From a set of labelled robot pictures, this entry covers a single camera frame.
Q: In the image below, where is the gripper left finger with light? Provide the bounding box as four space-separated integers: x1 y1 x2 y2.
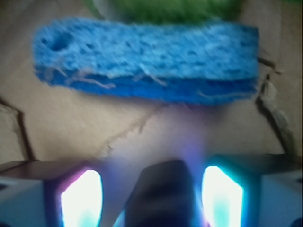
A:
0 161 103 227

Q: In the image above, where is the blue sponge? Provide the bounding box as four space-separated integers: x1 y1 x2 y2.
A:
32 18 259 105

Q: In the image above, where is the green plush toy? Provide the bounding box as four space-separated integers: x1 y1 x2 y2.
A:
83 0 244 24

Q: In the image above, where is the black rectangular box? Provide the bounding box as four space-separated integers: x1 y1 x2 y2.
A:
124 160 203 227

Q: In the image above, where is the brown paper bin with tape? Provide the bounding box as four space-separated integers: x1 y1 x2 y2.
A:
0 0 303 166

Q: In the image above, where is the gripper right finger with light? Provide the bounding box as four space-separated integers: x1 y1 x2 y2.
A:
201 154 303 227

